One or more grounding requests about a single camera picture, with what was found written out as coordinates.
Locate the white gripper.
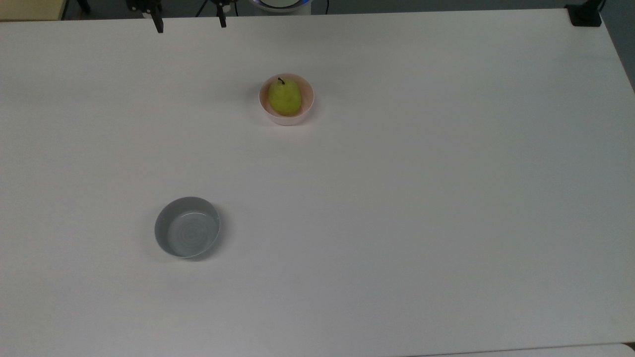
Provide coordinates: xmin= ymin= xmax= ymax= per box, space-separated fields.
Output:
xmin=126 ymin=0 xmax=232 ymax=34

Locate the green pear with brown stem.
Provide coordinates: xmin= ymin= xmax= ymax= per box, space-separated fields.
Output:
xmin=268 ymin=77 xmax=303 ymax=117

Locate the pink plastic bowl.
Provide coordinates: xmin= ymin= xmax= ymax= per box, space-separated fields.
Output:
xmin=258 ymin=73 xmax=316 ymax=126

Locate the grey plastic bowl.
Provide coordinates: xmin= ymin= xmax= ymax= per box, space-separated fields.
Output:
xmin=154 ymin=196 xmax=221 ymax=259

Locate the beige wooden cabinet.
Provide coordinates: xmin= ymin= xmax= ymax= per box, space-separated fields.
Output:
xmin=0 ymin=0 xmax=68 ymax=22

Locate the black table clamp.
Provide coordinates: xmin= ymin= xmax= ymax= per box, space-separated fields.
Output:
xmin=565 ymin=0 xmax=604 ymax=27

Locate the white robot base, blue ring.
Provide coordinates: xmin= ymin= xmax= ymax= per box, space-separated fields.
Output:
xmin=250 ymin=0 xmax=313 ymax=16

